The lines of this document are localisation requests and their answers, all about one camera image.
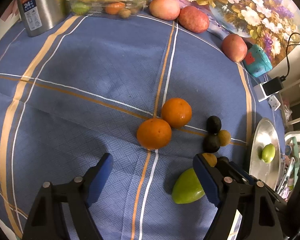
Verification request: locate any steel bowl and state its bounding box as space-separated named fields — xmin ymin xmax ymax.
xmin=248 ymin=118 xmax=280 ymax=190

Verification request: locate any brown kiwi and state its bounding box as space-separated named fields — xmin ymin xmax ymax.
xmin=217 ymin=129 xmax=231 ymax=147
xmin=202 ymin=153 xmax=217 ymax=167

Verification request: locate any blue plaid tablecloth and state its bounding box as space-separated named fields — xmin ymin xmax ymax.
xmin=0 ymin=14 xmax=285 ymax=239

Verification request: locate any red apple right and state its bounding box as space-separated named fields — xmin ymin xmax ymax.
xmin=222 ymin=34 xmax=248 ymax=62

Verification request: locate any dark plum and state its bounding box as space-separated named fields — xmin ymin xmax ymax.
xmin=202 ymin=135 xmax=221 ymax=153
xmin=206 ymin=115 xmax=222 ymax=134

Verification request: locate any teal tin box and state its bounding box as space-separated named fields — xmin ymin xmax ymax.
xmin=243 ymin=44 xmax=273 ymax=77

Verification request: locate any steel kettle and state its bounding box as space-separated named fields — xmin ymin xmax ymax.
xmin=17 ymin=0 xmax=70 ymax=37

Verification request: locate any white plug adapter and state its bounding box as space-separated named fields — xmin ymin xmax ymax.
xmin=268 ymin=95 xmax=281 ymax=111

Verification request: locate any pale red apple left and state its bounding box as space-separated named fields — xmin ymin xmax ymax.
xmin=149 ymin=0 xmax=180 ymax=21

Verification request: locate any black charging cable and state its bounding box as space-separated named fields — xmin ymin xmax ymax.
xmin=280 ymin=31 xmax=300 ymax=81

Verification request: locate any flower painting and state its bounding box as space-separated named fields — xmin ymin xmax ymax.
xmin=180 ymin=0 xmax=300 ymax=66

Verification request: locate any green mango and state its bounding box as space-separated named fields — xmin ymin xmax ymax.
xmin=261 ymin=144 xmax=276 ymax=163
xmin=172 ymin=168 xmax=205 ymax=204

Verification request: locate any green mango in bowl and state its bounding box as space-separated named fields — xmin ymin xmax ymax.
xmin=261 ymin=144 xmax=276 ymax=163

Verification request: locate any orange mandarin front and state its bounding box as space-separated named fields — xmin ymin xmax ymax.
xmin=136 ymin=118 xmax=172 ymax=150

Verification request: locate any clear plastic fruit tray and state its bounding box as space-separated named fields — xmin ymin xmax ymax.
xmin=68 ymin=0 xmax=151 ymax=20

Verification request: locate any orange mandarin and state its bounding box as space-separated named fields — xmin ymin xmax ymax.
xmin=136 ymin=118 xmax=172 ymax=150
xmin=161 ymin=98 xmax=192 ymax=128

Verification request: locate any black power adapter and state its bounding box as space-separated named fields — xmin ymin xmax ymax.
xmin=262 ymin=76 xmax=283 ymax=96

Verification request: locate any red apple middle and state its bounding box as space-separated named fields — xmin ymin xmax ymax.
xmin=178 ymin=6 xmax=210 ymax=33

